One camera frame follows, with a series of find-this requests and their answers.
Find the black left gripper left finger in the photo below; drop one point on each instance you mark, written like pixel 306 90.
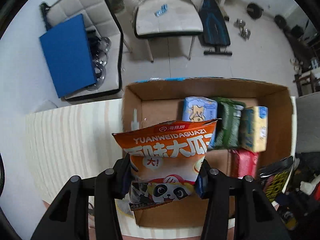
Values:
pixel 67 215

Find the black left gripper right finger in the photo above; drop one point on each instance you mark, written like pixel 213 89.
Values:
pixel 255 216

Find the black yellow snack bag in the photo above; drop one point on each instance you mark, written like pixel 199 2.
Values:
pixel 273 177

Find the red snack pack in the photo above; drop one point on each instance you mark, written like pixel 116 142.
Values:
pixel 243 162

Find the green tissue pack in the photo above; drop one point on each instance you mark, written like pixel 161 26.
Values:
pixel 227 127

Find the yellow tissue pack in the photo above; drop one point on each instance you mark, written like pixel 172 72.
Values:
pixel 253 129

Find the orange sunflower seed bag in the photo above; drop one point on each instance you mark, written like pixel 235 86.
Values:
pixel 165 160

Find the blue bear tissue pack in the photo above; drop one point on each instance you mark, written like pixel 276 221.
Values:
pixel 200 109

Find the grey office chair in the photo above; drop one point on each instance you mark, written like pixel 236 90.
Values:
pixel 308 123

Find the brown cardboard box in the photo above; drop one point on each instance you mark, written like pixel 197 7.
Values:
pixel 158 101

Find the blue board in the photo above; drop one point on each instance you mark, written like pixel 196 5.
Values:
pixel 68 56

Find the chrome weight plates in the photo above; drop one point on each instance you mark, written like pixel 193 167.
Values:
pixel 99 47

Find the chrome dumbbell pair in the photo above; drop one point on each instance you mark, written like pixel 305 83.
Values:
pixel 245 33

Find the black blue workout bench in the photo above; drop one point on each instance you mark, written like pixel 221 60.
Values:
pixel 215 35

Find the black barbell weights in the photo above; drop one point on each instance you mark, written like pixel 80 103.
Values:
pixel 254 11

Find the white cushioned stool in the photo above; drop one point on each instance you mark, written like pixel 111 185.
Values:
pixel 181 19

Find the white padded chair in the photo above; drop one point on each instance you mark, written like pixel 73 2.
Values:
pixel 99 20

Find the small blue packet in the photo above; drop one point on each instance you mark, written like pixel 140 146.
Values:
pixel 162 10

